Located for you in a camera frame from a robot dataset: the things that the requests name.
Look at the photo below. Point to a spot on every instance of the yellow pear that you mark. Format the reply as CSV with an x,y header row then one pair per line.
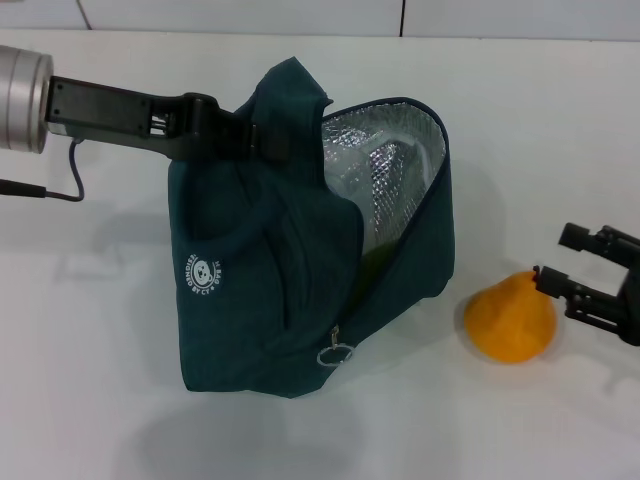
x,y
510,325

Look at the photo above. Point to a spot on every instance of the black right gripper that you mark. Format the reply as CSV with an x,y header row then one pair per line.
x,y
632,305

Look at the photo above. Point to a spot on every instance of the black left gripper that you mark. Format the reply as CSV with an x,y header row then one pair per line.
x,y
100,107

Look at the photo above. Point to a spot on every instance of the green cucumber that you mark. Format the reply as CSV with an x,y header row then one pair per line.
x,y
372,257

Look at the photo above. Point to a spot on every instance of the dark teal insulated lunch bag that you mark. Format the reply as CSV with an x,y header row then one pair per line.
x,y
270,280

